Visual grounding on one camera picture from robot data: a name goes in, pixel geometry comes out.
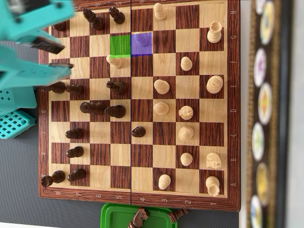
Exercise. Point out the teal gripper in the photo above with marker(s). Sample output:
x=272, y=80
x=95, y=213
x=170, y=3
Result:
x=22, y=71

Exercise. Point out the dark grey textured mat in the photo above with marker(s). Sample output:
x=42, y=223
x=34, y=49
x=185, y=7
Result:
x=19, y=178

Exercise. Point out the dark wooden bishop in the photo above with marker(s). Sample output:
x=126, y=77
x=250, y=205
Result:
x=93, y=18
x=115, y=111

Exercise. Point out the dark framed decorated panel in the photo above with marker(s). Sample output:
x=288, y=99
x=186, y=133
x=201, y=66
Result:
x=281, y=118

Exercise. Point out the dark wooden queen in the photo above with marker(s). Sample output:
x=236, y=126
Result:
x=92, y=108

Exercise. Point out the light wooden rook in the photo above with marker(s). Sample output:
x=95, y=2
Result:
x=213, y=186
x=215, y=32

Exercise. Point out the light wooden knight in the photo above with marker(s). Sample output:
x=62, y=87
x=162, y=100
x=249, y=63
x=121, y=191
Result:
x=213, y=161

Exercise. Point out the dark wooden king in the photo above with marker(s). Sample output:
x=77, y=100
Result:
x=58, y=87

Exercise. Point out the dark wooden knight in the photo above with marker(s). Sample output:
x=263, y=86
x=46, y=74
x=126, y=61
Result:
x=140, y=217
x=116, y=87

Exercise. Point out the light pawn row D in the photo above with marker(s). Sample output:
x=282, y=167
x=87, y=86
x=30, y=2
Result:
x=161, y=108

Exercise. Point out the dark wooden chess piece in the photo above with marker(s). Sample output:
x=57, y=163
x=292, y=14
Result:
x=177, y=214

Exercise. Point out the round colourful disc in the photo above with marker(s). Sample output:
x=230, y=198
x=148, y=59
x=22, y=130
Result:
x=262, y=183
x=261, y=4
x=264, y=103
x=260, y=67
x=258, y=141
x=267, y=22
x=256, y=211

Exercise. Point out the light wooden king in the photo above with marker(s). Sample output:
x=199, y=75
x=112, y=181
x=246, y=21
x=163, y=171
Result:
x=214, y=84

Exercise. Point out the wooden folding chessboard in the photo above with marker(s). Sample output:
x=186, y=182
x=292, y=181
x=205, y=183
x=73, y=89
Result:
x=190, y=38

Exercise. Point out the light wooden pawn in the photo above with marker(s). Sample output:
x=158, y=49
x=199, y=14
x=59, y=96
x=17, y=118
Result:
x=159, y=11
x=114, y=61
x=164, y=181
x=186, y=63
x=186, y=158
x=161, y=86
x=142, y=40

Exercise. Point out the dark wooden rook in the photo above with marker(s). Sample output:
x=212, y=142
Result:
x=52, y=178
x=60, y=25

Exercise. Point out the dark wooden pawn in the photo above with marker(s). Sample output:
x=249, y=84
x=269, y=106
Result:
x=74, y=152
x=138, y=131
x=76, y=175
x=74, y=133
x=116, y=15
x=74, y=89

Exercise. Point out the green plastic tray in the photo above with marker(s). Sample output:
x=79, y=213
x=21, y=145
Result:
x=118, y=216

